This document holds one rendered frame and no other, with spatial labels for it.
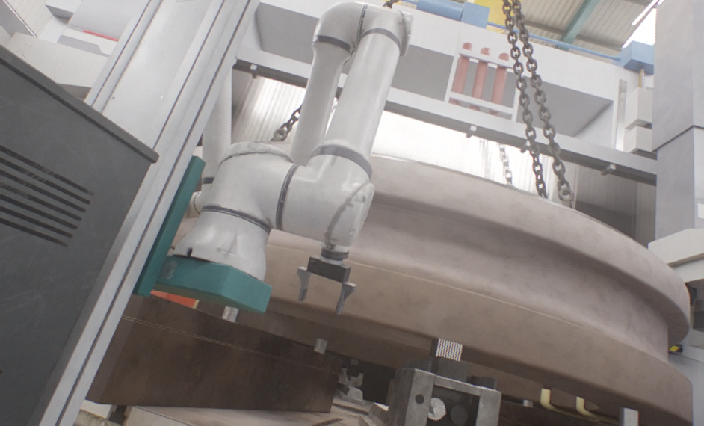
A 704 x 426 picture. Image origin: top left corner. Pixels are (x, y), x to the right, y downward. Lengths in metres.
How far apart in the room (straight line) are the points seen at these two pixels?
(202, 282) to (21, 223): 0.33
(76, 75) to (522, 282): 3.90
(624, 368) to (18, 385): 2.66
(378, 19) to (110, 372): 1.42
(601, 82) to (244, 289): 9.14
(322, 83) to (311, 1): 7.89
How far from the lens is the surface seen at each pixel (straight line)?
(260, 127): 6.24
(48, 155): 0.73
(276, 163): 1.00
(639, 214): 7.16
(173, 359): 2.04
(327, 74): 1.35
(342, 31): 1.37
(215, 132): 1.54
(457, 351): 2.15
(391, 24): 1.35
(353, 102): 1.13
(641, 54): 10.20
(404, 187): 2.45
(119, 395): 1.91
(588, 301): 2.97
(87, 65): 4.76
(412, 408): 1.89
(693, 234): 5.38
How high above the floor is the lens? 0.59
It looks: 21 degrees up
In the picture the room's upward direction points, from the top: 15 degrees clockwise
